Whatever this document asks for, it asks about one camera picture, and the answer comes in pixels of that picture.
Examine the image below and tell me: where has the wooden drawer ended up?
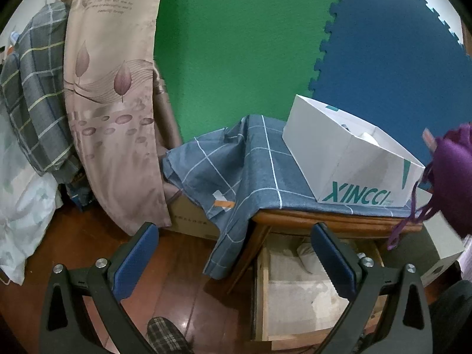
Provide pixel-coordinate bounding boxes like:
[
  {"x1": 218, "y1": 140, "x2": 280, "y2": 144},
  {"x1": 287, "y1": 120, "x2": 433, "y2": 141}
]
[{"x1": 252, "y1": 233, "x2": 388, "y2": 351}]

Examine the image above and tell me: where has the plaid slipper foot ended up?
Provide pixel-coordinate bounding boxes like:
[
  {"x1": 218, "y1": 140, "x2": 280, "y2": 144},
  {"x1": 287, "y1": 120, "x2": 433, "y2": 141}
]
[{"x1": 147, "y1": 317, "x2": 193, "y2": 354}]

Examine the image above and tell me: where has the blue checked cloth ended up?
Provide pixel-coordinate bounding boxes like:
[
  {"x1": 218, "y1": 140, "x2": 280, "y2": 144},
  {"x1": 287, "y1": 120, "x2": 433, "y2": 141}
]
[{"x1": 163, "y1": 114, "x2": 410, "y2": 280}]

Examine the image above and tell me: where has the white patterned bedding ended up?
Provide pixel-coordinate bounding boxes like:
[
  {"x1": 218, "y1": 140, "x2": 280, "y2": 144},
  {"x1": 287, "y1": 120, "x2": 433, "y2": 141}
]
[{"x1": 0, "y1": 106, "x2": 64, "y2": 286}]

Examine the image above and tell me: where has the black trouser leg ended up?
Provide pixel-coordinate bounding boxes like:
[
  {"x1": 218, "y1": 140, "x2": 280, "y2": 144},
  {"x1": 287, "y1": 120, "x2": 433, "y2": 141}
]
[{"x1": 430, "y1": 280, "x2": 472, "y2": 354}]

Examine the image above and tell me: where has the blue foam mat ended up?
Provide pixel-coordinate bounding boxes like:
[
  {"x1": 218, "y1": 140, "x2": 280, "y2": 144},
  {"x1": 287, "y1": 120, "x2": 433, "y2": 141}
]
[{"x1": 309, "y1": 0, "x2": 471, "y2": 163}]

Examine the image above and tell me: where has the grey plaid pillow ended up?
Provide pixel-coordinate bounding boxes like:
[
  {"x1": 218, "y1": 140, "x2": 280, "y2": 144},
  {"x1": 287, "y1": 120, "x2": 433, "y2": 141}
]
[{"x1": 1, "y1": 2, "x2": 82, "y2": 184}]

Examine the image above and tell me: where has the purple bra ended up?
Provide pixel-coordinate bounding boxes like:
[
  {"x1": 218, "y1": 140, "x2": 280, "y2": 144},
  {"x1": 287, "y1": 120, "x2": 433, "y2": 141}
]
[{"x1": 387, "y1": 123, "x2": 471, "y2": 250}]

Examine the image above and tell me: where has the wooden nightstand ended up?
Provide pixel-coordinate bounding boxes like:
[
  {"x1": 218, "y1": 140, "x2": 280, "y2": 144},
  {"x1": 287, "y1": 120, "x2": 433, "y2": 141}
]
[{"x1": 224, "y1": 208, "x2": 425, "y2": 296}]

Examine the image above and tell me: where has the grey cabinet box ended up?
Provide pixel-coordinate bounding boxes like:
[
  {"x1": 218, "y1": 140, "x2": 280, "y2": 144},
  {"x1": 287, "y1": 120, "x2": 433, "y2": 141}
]
[{"x1": 414, "y1": 211, "x2": 464, "y2": 287}]

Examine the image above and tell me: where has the beige folded underwear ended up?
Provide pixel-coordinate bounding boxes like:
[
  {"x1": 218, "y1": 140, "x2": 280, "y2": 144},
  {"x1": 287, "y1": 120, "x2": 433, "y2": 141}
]
[{"x1": 297, "y1": 242, "x2": 325, "y2": 275}]

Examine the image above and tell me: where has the beige floral pillow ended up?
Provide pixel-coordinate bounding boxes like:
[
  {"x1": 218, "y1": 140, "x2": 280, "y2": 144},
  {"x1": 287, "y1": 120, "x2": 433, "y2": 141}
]
[{"x1": 61, "y1": 0, "x2": 180, "y2": 235}]

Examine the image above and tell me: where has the white XINCCI shoe box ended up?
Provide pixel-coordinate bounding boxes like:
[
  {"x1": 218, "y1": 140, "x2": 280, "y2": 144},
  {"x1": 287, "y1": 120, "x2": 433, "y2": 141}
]
[{"x1": 282, "y1": 95, "x2": 425, "y2": 208}]

